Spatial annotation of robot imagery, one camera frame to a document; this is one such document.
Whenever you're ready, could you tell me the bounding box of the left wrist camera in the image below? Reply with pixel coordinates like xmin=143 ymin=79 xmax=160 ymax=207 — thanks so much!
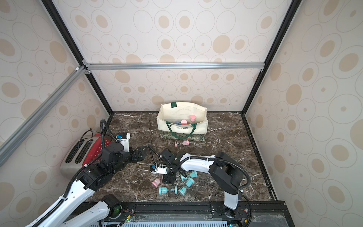
xmin=116 ymin=132 xmax=130 ymax=152

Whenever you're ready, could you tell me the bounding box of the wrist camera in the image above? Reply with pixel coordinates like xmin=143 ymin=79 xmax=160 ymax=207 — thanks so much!
xmin=150 ymin=165 xmax=168 ymax=175
xmin=116 ymin=132 xmax=130 ymax=152

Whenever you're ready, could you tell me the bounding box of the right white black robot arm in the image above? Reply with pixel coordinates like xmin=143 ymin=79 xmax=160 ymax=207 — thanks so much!
xmin=147 ymin=146 xmax=251 ymax=218

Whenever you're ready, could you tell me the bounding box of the red and steel toaster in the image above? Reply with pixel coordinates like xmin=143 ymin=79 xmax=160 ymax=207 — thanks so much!
xmin=60 ymin=134 xmax=102 ymax=180

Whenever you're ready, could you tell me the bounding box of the aluminium frame rail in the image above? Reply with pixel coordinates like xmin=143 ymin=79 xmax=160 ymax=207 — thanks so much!
xmin=1 ymin=66 xmax=86 ymax=166
xmin=85 ymin=62 xmax=265 ymax=70

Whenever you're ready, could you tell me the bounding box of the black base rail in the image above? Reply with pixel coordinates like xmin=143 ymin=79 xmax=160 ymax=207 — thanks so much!
xmin=50 ymin=200 xmax=296 ymax=227

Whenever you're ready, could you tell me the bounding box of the aluminium frame rail back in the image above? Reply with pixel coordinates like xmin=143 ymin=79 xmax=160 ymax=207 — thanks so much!
xmin=85 ymin=62 xmax=265 ymax=70

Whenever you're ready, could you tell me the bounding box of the aluminium frame rail left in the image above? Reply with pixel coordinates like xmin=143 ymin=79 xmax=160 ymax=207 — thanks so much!
xmin=1 ymin=66 xmax=86 ymax=166

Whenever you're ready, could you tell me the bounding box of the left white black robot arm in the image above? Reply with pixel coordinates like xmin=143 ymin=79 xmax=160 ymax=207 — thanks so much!
xmin=28 ymin=119 xmax=148 ymax=227

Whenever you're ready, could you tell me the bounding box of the pink hourglass top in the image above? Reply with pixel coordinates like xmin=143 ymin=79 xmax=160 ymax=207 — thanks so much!
xmin=175 ymin=140 xmax=190 ymax=148

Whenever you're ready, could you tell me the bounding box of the pink hourglass bottom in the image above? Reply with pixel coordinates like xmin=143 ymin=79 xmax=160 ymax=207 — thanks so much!
xmin=151 ymin=178 xmax=161 ymax=188

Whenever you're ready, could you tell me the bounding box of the cream canvas tote bag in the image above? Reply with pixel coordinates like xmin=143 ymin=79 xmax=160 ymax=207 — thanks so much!
xmin=157 ymin=102 xmax=208 ymax=142

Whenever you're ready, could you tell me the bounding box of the pink hourglass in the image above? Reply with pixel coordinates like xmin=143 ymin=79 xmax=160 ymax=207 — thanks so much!
xmin=175 ymin=140 xmax=190 ymax=148
xmin=151 ymin=178 xmax=161 ymax=188
xmin=181 ymin=119 xmax=188 ymax=125
xmin=190 ymin=115 xmax=197 ymax=122

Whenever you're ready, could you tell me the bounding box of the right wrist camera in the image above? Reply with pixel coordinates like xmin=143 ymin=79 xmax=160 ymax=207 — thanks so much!
xmin=150 ymin=165 xmax=168 ymax=175

